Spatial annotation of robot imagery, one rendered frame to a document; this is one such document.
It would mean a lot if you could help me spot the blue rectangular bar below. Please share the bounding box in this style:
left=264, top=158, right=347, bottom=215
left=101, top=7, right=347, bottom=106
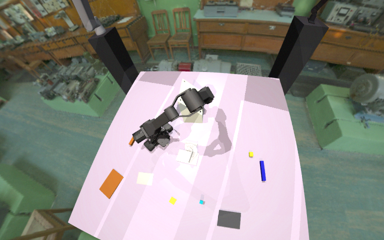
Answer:
left=259, top=161, right=266, bottom=181

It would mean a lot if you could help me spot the small yellow square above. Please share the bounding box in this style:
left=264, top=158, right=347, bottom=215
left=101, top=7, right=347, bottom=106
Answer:
left=169, top=197, right=177, bottom=205

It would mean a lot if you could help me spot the brown rectangular block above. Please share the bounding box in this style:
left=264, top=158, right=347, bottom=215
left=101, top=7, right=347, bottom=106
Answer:
left=129, top=136, right=135, bottom=146

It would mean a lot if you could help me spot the brown flat rectangular plate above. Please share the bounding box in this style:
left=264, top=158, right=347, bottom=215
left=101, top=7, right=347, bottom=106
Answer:
left=99, top=169, right=124, bottom=199

